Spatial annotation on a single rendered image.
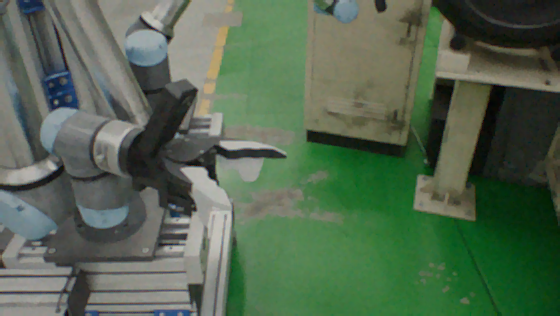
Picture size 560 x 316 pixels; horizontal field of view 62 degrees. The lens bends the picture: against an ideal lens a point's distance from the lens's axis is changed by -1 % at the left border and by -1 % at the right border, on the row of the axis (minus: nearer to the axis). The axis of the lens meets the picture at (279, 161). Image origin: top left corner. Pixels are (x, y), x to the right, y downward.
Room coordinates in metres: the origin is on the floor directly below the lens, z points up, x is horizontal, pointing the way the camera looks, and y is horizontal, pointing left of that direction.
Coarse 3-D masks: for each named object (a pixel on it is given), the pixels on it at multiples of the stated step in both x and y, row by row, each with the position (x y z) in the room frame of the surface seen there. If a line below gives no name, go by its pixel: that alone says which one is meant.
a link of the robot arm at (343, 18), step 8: (312, 0) 1.40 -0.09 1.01; (320, 0) 1.39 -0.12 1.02; (328, 0) 1.40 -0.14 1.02; (336, 0) 1.40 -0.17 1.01; (344, 0) 1.40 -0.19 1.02; (352, 0) 1.40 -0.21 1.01; (328, 8) 1.41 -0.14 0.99; (336, 8) 1.39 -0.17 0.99; (344, 8) 1.39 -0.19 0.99; (352, 8) 1.40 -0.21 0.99; (336, 16) 1.39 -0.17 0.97; (344, 16) 1.39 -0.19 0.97; (352, 16) 1.40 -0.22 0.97
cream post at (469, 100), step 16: (464, 80) 1.69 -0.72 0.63; (464, 96) 1.68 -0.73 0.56; (480, 96) 1.67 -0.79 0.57; (464, 112) 1.68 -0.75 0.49; (480, 112) 1.66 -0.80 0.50; (448, 128) 1.70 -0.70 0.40; (464, 128) 1.68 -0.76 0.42; (448, 144) 1.69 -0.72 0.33; (464, 144) 1.67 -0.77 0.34; (448, 160) 1.69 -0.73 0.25; (464, 160) 1.67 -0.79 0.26; (448, 176) 1.68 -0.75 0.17; (464, 176) 1.66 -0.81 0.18; (432, 192) 1.71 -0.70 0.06; (448, 192) 1.68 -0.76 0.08
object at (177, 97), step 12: (168, 84) 0.52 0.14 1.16; (180, 84) 0.53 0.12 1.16; (192, 84) 0.55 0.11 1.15; (168, 96) 0.52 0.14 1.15; (180, 96) 0.51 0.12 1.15; (192, 96) 0.54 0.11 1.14; (156, 108) 0.52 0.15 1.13; (168, 108) 0.51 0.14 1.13; (180, 108) 0.52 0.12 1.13; (156, 120) 0.52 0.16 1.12; (168, 120) 0.52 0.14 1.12; (180, 120) 0.54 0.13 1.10; (144, 132) 0.53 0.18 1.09; (156, 132) 0.52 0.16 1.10; (168, 132) 0.53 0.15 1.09; (144, 144) 0.52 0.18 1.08; (156, 144) 0.52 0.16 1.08
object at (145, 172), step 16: (144, 128) 0.57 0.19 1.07; (128, 144) 0.53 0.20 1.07; (176, 144) 0.53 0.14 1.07; (192, 144) 0.53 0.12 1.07; (208, 144) 0.53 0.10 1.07; (128, 160) 0.52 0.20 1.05; (144, 160) 0.53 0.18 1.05; (160, 160) 0.50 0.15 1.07; (176, 160) 0.48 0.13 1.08; (192, 160) 0.49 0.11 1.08; (208, 160) 0.51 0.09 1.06; (128, 176) 0.52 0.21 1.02; (144, 176) 0.52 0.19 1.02; (160, 176) 0.49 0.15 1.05; (208, 176) 0.52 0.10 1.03; (160, 192) 0.49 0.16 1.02; (176, 192) 0.49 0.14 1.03; (192, 208) 0.47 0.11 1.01
